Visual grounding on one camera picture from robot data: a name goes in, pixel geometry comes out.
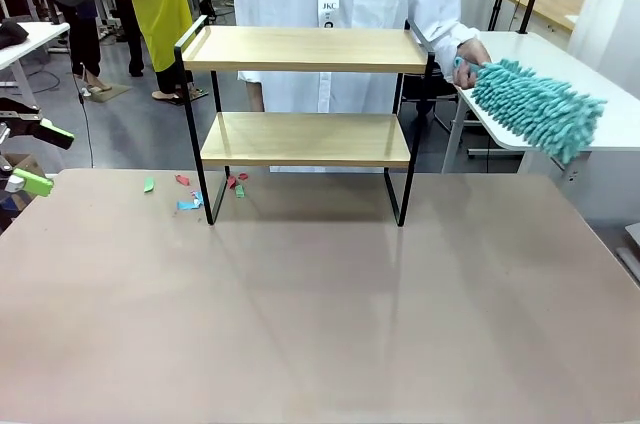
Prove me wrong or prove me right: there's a teal microfibre duster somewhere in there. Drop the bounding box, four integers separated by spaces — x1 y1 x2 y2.
452 57 609 166

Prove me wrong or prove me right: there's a person's left forearm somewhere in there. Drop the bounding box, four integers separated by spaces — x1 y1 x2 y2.
424 0 482 63

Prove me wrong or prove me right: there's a two-tier wood metal shelf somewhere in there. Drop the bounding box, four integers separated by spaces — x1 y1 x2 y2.
173 15 437 228

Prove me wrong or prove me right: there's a person's left hand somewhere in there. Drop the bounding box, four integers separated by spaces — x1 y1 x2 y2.
452 37 494 92

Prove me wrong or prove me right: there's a grey floor mat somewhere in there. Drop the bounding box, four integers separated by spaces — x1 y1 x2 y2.
82 83 134 104

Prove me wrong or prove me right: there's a small white side table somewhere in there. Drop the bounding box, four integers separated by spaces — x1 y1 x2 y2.
0 21 71 113

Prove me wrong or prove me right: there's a black cloth bundle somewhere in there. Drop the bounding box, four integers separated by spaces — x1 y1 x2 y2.
0 20 30 51

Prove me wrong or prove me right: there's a person in yellow apron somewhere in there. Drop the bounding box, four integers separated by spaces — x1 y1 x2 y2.
102 0 209 106

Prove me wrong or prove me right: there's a white name badge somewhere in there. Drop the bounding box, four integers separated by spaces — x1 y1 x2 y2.
317 0 342 30

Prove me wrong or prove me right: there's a black office chair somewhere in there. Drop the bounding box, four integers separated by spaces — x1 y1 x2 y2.
399 71 474 158

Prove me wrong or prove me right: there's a large white table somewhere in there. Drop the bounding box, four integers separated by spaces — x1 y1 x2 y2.
452 31 640 188

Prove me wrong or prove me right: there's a wooden top table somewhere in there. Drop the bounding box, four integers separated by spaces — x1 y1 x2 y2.
497 0 587 33

